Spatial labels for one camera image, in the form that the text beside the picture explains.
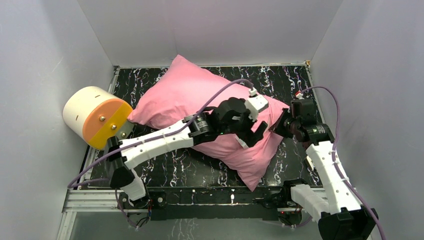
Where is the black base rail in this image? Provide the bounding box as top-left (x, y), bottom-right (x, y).
top-left (147, 187), bottom-right (288, 221)

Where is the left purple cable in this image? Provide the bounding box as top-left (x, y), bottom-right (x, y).
top-left (67, 78), bottom-right (256, 190)

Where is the white orange yellow cylinder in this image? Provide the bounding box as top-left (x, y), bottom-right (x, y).
top-left (62, 86), bottom-right (135, 150)

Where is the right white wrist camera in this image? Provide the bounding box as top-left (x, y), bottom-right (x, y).
top-left (295, 91), bottom-right (305, 100)

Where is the small white clip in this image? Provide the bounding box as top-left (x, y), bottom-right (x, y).
top-left (305, 155), bottom-right (315, 171)

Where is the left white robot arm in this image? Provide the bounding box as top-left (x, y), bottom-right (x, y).
top-left (105, 95), bottom-right (269, 208)

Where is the pink pillowcase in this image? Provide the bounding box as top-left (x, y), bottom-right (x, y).
top-left (127, 54), bottom-right (291, 193)

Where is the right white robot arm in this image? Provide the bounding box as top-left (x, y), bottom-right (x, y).
top-left (262, 99), bottom-right (377, 240)

